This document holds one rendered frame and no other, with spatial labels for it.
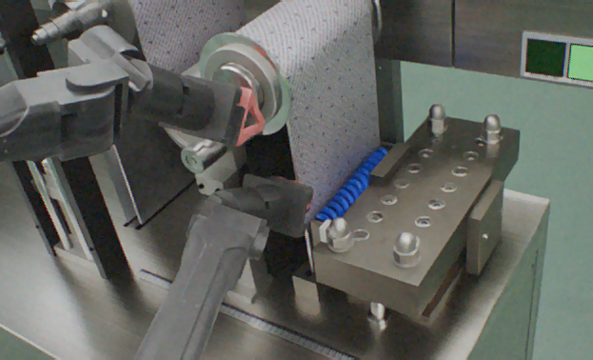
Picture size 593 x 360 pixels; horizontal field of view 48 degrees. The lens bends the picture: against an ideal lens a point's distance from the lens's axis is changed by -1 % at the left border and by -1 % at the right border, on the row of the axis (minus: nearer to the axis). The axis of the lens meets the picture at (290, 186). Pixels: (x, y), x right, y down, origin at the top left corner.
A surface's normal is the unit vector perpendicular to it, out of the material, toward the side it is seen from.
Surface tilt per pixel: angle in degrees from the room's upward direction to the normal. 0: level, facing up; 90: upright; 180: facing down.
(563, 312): 0
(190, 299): 30
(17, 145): 104
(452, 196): 0
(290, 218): 60
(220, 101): 50
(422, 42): 90
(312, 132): 90
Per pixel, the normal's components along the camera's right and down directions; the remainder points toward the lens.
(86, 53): 0.21, -0.76
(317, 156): 0.83, 0.23
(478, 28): -0.54, 0.55
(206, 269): 0.32, -0.87
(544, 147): -0.14, -0.80
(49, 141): 0.58, 0.60
